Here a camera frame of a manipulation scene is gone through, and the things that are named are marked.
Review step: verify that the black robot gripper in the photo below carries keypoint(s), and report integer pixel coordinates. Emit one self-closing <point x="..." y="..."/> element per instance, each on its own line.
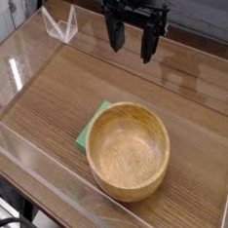
<point x="137" y="13"/>

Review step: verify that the brown wooden bowl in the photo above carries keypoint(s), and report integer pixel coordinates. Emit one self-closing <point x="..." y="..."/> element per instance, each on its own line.
<point x="128" y="151"/>

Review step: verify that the clear acrylic tray enclosure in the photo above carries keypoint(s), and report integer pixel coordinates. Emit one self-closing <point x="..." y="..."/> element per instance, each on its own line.
<point x="58" y="71"/>

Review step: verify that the black metal table frame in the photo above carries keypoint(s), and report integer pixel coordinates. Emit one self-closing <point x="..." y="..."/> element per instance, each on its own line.
<point x="16" y="211"/>

